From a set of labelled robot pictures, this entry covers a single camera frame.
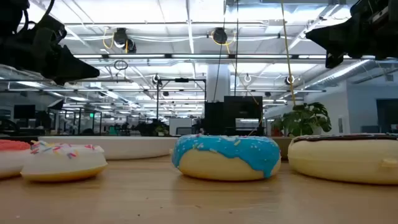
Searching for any chocolate iced donut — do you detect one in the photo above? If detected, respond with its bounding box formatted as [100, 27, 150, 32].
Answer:
[287, 133, 398, 185]

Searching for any white round plate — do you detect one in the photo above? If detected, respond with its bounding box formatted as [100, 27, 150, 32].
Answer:
[38, 136, 178, 161]

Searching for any black power cable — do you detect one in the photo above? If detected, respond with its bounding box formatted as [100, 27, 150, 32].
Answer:
[234, 0, 240, 98]

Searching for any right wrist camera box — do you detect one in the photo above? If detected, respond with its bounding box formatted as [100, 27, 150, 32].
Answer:
[349, 0, 391, 22]

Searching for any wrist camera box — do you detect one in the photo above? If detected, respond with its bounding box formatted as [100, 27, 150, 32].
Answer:
[349, 0, 391, 22]
[30, 14, 67, 48]

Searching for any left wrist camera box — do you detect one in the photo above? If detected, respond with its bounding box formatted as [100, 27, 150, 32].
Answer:
[30, 14, 67, 48]

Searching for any large blue iced donut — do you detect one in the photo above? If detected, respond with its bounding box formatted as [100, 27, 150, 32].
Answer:
[170, 134, 282, 182]

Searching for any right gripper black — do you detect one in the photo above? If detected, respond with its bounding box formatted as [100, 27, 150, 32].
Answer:
[305, 6, 398, 69]

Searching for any yellow cable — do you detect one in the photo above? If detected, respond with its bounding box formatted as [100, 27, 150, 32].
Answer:
[280, 0, 297, 108]

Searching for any black workstation frame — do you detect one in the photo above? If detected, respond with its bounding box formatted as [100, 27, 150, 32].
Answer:
[155, 78, 207, 135]

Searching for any green potted plant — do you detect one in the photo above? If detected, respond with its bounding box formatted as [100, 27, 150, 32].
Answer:
[271, 101, 333, 160]

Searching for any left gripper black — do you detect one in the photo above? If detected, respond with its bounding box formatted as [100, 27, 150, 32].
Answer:
[0, 0, 101, 85]

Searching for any red iced donut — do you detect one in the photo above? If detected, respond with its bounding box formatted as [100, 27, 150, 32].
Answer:
[0, 139, 32, 180]

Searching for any dark computer monitor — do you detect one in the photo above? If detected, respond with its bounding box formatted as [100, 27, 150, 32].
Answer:
[13, 104, 37, 119]

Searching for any black ceiling cable reel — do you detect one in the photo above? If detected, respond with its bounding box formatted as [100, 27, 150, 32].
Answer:
[112, 27, 137, 54]
[211, 27, 229, 45]

